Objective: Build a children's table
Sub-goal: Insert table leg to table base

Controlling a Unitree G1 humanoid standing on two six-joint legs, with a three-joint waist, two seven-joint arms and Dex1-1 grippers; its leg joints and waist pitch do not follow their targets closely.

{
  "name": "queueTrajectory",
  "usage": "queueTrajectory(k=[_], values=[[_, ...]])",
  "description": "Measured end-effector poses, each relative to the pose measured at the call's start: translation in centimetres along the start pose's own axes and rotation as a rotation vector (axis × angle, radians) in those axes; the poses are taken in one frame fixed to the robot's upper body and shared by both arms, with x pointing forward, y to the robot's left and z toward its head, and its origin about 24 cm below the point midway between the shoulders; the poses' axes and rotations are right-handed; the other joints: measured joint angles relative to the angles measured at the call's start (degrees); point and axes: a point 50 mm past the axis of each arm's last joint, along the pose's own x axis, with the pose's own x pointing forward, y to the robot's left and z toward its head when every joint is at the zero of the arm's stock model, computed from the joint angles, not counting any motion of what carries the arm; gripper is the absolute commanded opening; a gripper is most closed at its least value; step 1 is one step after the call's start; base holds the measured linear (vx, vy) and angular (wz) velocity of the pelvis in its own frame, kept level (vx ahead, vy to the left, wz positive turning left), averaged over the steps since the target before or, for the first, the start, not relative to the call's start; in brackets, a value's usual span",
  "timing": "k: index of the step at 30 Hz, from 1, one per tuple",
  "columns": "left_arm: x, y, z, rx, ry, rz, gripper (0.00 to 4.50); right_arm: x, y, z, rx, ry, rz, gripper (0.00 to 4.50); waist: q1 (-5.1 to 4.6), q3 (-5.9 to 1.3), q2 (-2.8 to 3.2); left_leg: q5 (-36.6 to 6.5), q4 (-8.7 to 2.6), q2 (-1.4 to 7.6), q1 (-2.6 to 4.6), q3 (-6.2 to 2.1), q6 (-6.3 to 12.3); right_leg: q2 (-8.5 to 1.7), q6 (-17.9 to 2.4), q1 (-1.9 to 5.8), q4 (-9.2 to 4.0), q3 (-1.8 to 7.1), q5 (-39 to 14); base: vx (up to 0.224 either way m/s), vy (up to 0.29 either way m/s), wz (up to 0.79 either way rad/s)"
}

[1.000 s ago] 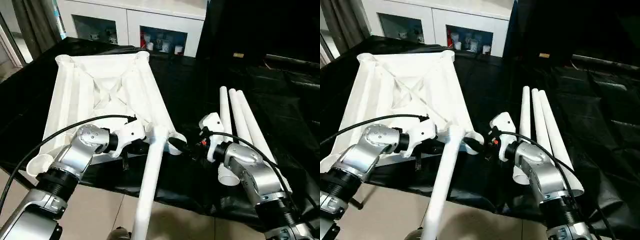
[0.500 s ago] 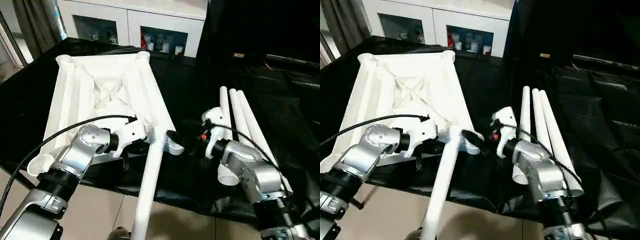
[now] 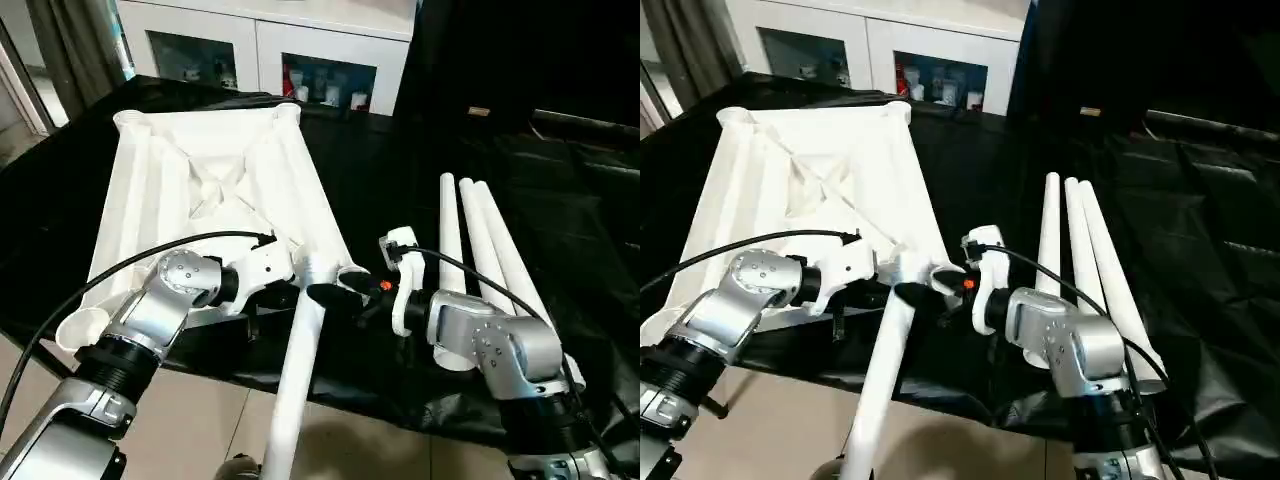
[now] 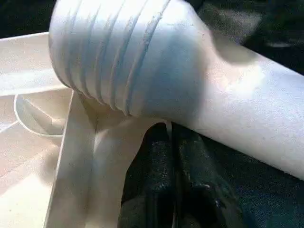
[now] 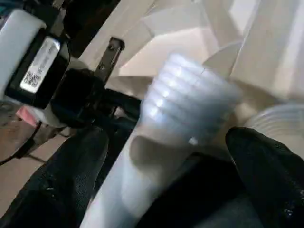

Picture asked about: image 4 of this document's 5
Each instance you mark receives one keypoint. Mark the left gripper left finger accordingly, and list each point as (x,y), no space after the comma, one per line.
(152,180)

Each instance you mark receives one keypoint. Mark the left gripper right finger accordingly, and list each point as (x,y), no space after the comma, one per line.
(204,190)

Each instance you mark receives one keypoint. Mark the white plastic table top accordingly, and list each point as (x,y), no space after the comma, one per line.
(38,166)

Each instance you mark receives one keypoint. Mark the white plastic table leg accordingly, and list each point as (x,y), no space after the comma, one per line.
(190,71)

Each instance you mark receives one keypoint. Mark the black work mat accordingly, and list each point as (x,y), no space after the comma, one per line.
(275,204)

